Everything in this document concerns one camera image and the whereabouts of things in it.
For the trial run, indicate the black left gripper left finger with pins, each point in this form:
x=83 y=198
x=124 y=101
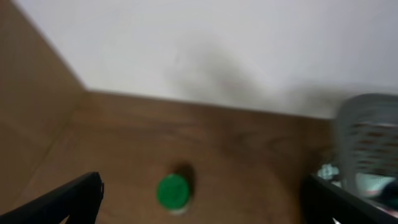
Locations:
x=77 y=201

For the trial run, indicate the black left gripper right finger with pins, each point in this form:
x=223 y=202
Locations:
x=324 y=203

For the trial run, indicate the green lidded jar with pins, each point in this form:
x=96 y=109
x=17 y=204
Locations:
x=174 y=194

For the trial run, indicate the mint green snack packet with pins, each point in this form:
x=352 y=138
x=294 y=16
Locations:
x=330 y=173

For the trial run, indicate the grey plastic basket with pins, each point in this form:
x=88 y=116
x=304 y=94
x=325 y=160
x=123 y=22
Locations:
x=365 y=134

